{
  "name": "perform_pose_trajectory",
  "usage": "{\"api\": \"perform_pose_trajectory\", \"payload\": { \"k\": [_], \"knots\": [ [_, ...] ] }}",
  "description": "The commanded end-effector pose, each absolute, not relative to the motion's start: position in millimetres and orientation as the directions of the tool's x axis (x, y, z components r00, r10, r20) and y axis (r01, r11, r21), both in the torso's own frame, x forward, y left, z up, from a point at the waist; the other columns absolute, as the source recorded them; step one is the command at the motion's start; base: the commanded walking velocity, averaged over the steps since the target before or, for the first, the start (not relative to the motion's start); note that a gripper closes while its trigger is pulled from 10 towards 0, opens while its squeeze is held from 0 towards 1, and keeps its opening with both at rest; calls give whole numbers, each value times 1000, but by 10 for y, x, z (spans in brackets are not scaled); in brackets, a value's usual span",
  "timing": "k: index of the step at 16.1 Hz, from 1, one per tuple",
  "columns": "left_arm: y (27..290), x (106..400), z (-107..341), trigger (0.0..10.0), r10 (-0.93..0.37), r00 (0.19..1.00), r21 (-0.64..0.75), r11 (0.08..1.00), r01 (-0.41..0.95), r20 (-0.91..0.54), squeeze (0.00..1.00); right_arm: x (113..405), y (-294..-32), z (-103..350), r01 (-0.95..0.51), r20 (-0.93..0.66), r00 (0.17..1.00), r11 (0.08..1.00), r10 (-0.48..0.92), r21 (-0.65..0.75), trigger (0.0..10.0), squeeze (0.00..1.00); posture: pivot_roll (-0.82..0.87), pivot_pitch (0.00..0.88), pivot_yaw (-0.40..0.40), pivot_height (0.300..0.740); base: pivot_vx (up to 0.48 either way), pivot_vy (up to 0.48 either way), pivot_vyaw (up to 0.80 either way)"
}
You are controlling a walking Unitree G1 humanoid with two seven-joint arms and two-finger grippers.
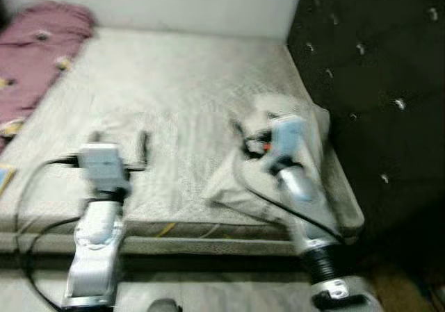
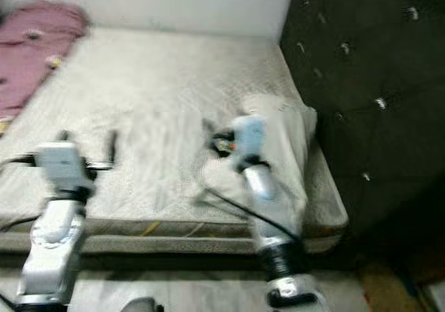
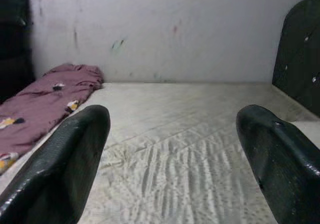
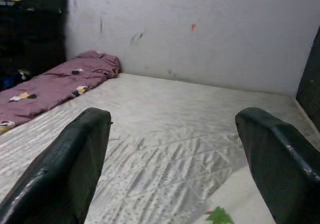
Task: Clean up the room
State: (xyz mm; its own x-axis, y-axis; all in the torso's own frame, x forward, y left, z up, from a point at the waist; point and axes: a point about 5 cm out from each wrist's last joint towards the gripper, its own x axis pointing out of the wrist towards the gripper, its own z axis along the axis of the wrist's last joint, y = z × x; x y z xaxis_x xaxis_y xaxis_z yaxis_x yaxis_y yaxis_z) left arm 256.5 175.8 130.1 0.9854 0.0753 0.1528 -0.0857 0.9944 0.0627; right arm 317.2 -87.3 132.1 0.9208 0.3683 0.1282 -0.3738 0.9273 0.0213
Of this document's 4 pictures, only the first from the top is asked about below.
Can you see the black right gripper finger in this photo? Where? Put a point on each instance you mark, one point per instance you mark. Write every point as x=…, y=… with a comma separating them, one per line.
x=240, y=135

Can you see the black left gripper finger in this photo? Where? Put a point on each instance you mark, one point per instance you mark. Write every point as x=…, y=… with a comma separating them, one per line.
x=96, y=138
x=144, y=149

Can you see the white pillow green tree print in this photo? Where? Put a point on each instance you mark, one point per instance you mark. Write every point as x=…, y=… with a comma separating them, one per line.
x=222, y=187

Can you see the colourful yellow-edged picture book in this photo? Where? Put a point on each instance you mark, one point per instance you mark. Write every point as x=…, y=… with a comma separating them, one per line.
x=5, y=178

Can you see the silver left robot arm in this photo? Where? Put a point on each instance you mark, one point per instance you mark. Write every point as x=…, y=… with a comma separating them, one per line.
x=94, y=256

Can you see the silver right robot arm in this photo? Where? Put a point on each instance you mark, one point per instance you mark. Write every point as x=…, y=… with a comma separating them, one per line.
x=299, y=183

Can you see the beige quilted mattress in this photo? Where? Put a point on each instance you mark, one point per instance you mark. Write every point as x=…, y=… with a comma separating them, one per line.
x=174, y=83

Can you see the mauve cartoon print blanket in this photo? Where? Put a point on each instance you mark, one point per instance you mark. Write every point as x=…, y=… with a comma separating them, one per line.
x=35, y=55

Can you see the grey bed base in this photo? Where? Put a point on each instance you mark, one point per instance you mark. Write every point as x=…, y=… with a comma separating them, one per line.
x=208, y=245

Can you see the black tufted headboard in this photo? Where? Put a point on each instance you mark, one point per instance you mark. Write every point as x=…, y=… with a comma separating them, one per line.
x=375, y=83

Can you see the grey robot left leg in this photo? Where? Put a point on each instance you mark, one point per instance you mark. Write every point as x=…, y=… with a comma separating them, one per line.
x=165, y=306

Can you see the brown woven floor mat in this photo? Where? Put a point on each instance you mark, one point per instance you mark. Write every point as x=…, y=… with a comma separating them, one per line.
x=393, y=291

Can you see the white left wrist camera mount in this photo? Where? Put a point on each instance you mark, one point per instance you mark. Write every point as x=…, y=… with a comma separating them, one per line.
x=103, y=166

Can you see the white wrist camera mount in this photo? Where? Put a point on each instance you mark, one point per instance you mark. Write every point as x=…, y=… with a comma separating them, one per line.
x=103, y=166
x=288, y=135

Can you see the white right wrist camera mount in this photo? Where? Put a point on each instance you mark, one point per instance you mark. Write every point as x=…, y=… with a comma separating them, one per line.
x=288, y=135

